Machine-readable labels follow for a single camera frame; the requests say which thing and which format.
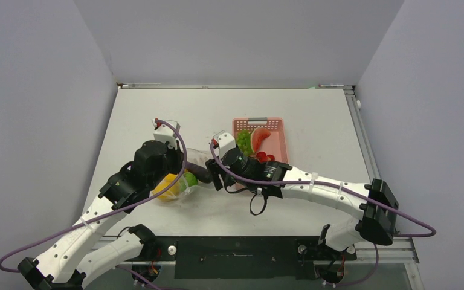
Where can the green grapes bunch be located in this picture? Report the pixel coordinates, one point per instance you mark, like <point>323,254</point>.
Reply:
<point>243,140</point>

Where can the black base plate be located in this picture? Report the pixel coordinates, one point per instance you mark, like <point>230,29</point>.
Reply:
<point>249,257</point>

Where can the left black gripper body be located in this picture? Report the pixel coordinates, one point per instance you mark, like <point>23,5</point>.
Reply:
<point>171,164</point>

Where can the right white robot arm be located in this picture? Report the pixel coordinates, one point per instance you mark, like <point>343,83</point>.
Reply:
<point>371,207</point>

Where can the clear zip top bag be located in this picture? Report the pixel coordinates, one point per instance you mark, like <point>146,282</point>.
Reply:
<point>197,157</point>

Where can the red strawberries pile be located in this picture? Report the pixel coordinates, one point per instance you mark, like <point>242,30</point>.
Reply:
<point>263,157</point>

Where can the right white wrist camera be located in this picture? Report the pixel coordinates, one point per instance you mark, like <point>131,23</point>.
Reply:
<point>222,142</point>

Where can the pink plastic basket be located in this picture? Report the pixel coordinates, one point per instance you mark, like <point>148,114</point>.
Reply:
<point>274,145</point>

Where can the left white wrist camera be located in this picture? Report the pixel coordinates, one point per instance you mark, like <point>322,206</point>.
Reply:
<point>165,134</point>

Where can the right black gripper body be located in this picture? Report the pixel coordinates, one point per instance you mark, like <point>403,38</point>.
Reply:
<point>234,181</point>

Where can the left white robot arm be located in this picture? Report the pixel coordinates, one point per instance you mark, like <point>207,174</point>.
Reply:
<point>71,263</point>

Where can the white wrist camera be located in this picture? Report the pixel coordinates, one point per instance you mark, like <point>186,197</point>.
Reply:
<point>222,142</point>
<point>165,134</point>

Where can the purple eggplant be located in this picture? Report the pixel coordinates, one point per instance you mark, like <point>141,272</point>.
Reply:
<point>201,173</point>

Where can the green round fruit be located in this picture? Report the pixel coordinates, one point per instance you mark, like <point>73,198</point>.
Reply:
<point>189,180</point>

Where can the yellow bell pepper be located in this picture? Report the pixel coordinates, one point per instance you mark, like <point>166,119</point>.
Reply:
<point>169,193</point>

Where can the watermelon slice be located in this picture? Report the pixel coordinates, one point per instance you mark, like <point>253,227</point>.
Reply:
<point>257,136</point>

